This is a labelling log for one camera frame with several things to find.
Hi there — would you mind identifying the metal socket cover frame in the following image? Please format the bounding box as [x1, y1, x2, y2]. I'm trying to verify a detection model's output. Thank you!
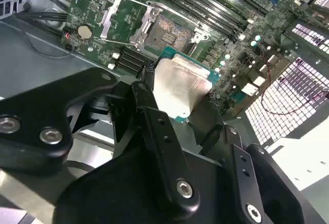
[99, 0, 158, 49]

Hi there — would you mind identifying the silver CPU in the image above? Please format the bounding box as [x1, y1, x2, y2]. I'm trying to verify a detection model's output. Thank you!
[151, 45, 222, 124]

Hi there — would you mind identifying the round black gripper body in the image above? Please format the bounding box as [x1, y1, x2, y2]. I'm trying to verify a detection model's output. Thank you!
[53, 144, 248, 224]

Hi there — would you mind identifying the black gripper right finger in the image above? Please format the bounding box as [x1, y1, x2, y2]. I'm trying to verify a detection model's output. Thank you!
[190, 97, 325, 224]

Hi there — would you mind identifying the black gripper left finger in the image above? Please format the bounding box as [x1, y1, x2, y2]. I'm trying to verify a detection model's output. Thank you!
[0, 61, 202, 220]

